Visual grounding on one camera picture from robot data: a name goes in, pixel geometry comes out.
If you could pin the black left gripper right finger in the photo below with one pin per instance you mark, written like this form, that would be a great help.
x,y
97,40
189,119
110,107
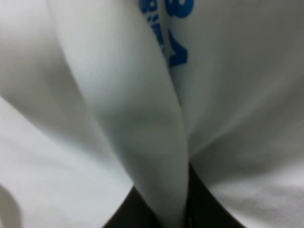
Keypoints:
x,y
203,210

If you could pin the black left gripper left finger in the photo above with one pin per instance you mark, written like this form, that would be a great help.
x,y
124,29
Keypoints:
x,y
133,213

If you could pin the white short sleeve shirt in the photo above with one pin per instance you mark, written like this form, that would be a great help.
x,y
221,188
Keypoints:
x,y
99,96

